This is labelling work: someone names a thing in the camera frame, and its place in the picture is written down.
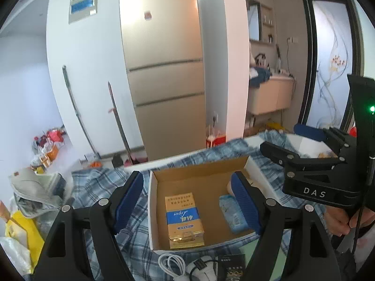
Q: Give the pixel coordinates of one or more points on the grey wall panel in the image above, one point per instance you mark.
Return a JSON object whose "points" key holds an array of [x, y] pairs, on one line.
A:
{"points": [[83, 1]]}

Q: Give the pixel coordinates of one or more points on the black faucet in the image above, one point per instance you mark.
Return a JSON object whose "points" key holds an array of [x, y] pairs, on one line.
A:
{"points": [[260, 58]]}

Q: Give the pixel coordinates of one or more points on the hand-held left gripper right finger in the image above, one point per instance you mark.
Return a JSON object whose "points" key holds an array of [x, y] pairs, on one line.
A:
{"points": [[246, 203]]}

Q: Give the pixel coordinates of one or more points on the crumpled newspaper bag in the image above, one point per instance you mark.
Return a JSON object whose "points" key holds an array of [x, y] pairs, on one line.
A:
{"points": [[38, 186]]}

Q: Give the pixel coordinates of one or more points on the green notepad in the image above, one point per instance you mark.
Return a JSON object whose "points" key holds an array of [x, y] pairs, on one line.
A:
{"points": [[281, 266]]}

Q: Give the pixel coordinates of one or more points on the frosted glass door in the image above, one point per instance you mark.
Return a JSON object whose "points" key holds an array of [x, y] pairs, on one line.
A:
{"points": [[332, 58]]}

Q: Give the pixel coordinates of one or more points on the black floor bottle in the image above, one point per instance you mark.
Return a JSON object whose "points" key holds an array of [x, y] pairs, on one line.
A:
{"points": [[116, 160]]}

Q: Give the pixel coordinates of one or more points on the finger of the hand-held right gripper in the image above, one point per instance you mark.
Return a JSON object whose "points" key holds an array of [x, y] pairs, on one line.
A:
{"points": [[275, 151], [310, 132]]}

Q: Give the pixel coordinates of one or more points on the blue plaid cloth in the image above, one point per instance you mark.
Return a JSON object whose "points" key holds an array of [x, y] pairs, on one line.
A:
{"points": [[96, 187]]}

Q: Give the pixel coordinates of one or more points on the bathroom wall shelf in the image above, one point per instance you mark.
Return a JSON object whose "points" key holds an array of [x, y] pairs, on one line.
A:
{"points": [[268, 23]]}

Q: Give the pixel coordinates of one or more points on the beige vanity cabinet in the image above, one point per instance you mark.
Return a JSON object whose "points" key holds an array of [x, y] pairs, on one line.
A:
{"points": [[271, 95]]}

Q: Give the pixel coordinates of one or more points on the white charger plug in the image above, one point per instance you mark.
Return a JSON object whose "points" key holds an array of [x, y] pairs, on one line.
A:
{"points": [[203, 272]]}

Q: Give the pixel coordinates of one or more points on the blue clothes pile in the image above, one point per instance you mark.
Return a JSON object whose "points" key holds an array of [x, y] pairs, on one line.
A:
{"points": [[259, 76]]}

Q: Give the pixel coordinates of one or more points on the black printed packet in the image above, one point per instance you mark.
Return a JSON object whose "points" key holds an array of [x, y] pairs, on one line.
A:
{"points": [[232, 269]]}

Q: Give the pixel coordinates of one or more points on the red ice tea bottle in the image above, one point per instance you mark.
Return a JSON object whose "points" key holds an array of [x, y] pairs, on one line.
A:
{"points": [[353, 131]]}

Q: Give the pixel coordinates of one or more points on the brown fridge magnet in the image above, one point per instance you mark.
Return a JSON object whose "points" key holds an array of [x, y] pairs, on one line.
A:
{"points": [[148, 15]]}

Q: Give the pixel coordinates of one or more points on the bathroom wall socket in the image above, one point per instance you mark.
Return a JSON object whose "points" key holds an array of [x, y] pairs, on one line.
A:
{"points": [[290, 39]]}

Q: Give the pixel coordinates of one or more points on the bathroom mirror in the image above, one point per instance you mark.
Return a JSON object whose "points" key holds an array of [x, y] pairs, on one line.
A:
{"points": [[254, 20]]}

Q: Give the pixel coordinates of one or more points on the pile of red bags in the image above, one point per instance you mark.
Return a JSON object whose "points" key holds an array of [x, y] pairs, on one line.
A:
{"points": [[48, 137]]}

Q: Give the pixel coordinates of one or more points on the white cardboard box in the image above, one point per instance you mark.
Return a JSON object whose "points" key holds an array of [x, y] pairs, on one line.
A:
{"points": [[205, 181]]}

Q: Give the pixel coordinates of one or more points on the black door frame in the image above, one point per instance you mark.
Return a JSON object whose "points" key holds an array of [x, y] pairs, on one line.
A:
{"points": [[306, 64]]}

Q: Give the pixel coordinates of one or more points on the white plastic bag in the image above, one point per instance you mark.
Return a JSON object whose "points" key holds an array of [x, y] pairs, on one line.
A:
{"points": [[13, 254]]}

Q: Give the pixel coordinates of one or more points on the person's right hand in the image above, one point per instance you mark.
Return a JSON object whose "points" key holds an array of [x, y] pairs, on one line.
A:
{"points": [[339, 221]]}

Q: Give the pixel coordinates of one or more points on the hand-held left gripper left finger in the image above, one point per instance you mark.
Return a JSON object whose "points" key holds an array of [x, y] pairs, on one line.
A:
{"points": [[129, 200]]}

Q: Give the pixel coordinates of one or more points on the gold refrigerator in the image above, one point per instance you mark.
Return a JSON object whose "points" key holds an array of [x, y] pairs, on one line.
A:
{"points": [[164, 64]]}

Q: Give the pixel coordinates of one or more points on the gold blue packet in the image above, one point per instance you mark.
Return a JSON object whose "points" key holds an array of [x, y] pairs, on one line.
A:
{"points": [[184, 219]]}

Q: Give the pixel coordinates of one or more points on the blue tissue packet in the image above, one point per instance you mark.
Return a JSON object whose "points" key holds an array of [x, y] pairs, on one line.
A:
{"points": [[233, 215]]}

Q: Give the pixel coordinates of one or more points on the yellow plastic bag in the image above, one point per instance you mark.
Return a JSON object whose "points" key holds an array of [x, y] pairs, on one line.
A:
{"points": [[25, 234]]}

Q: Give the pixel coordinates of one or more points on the beige round perforated case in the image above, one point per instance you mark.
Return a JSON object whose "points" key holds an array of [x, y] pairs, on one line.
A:
{"points": [[230, 188]]}

